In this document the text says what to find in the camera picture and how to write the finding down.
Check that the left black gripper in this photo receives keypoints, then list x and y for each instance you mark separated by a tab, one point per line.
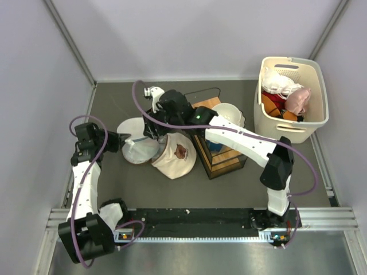
118	141

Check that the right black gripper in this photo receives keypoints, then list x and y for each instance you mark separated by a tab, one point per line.
150	131

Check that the white mesh laundry bag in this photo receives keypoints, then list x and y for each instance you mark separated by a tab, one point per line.
138	148

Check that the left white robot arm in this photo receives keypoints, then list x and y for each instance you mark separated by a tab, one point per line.
88	231

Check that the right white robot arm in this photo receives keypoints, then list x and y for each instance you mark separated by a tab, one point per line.
277	160

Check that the beige bear insulated lunch bag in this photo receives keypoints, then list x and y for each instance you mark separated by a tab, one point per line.
177	155

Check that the white bra in basket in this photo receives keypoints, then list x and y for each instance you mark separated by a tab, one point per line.
274	83

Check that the cream plastic laundry basket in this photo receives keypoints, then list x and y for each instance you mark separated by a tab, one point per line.
306	73

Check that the blue white mug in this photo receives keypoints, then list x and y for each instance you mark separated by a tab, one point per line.
213	146

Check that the white ceramic bowl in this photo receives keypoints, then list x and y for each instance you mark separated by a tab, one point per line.
228	111

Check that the white scalloped plate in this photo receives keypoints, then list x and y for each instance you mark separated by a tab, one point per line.
242	121

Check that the red orange garment in basket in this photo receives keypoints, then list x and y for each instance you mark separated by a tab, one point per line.
275	107

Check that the pink garment in basket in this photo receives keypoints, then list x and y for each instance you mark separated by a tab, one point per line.
298	101

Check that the black wire wooden shelf rack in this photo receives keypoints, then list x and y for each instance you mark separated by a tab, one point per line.
215	164

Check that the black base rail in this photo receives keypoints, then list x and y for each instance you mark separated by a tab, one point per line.
205	223

